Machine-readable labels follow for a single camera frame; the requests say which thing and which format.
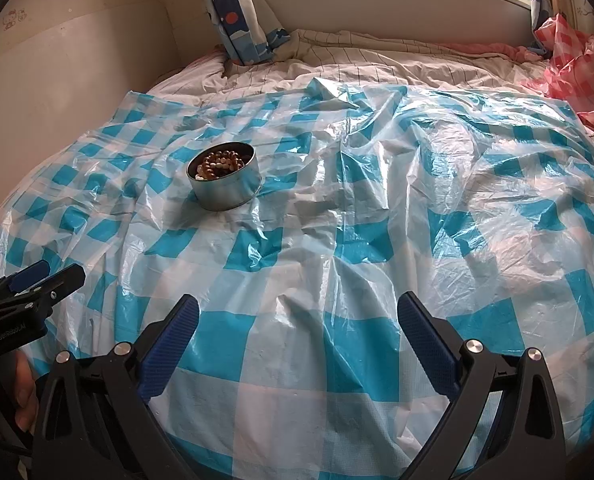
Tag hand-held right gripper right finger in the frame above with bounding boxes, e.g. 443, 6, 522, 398
397, 291, 585, 480

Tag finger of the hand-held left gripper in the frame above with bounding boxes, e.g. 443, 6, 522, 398
0, 261, 52, 306
7, 264, 86, 311

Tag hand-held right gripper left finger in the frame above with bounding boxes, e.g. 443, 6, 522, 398
31, 294, 200, 480

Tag round silver metal tin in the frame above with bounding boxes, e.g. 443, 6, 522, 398
186, 141, 263, 212

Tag brown bead bracelet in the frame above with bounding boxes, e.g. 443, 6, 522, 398
195, 147, 246, 181

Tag person's left hand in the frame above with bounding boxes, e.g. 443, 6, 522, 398
0, 350, 39, 433

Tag blue checkered plastic sheet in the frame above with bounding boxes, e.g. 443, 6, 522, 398
0, 77, 594, 480

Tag beige striped bed sheet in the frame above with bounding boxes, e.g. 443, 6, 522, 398
142, 27, 560, 107

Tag pink blanket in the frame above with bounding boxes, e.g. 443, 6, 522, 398
442, 41, 535, 63

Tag pink checkered plastic sheet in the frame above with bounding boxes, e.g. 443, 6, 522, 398
519, 12, 594, 137

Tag blue printed curtain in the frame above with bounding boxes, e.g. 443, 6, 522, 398
199, 0, 293, 66
522, 0, 562, 56

